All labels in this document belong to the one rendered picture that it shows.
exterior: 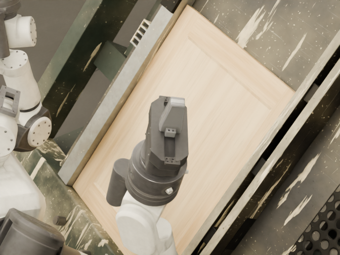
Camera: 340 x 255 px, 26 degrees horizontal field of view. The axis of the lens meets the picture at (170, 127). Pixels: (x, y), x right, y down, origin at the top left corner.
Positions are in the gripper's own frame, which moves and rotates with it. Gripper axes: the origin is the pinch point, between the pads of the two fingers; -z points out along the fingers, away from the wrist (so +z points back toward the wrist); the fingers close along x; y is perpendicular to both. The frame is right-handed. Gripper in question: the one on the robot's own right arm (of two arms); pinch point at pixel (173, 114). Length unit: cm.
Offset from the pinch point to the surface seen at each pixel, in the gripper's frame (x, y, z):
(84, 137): 51, -8, 73
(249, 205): 15, 25, 43
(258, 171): 19.7, 25.8, 37.9
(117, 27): 82, -2, 62
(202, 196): 24, 18, 55
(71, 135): 71, -10, 99
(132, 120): 49, 3, 62
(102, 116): 53, -4, 66
